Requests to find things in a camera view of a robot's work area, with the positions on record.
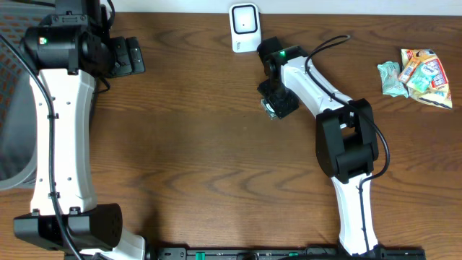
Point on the white barcode scanner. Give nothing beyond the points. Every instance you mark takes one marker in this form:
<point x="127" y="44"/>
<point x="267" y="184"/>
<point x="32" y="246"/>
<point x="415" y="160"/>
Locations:
<point x="245" y="27"/>

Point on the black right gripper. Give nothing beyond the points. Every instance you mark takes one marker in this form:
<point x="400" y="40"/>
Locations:
<point x="281" y="106"/>

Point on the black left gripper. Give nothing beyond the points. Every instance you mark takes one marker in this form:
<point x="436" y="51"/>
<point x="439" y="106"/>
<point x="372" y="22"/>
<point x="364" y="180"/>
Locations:
<point x="133" y="55"/>

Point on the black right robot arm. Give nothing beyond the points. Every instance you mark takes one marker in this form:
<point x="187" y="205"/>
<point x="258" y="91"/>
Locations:
<point x="346" y="145"/>

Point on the teal Kleenex tissue pack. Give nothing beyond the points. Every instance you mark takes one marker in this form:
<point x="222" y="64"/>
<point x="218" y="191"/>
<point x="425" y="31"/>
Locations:
<point x="421" y="78"/>

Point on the yellow wet wipes pack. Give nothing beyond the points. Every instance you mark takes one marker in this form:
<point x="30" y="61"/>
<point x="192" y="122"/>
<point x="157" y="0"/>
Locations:
<point x="438" y="92"/>

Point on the green wipes pack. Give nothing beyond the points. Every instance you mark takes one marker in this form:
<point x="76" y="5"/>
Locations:
<point x="389" y="72"/>

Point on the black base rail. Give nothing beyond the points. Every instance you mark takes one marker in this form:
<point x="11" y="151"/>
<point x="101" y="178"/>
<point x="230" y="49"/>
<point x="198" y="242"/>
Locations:
<point x="313" y="252"/>

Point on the orange snack pack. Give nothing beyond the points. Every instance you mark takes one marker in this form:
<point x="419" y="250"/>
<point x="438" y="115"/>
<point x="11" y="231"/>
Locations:
<point x="408" y="70"/>

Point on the grey plastic mesh basket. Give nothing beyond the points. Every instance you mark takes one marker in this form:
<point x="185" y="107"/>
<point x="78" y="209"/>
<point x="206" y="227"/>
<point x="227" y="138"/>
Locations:
<point x="18" y="118"/>

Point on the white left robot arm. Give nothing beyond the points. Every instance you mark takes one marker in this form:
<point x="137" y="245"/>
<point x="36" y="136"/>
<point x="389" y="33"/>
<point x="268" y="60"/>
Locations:
<point x="66" y="55"/>

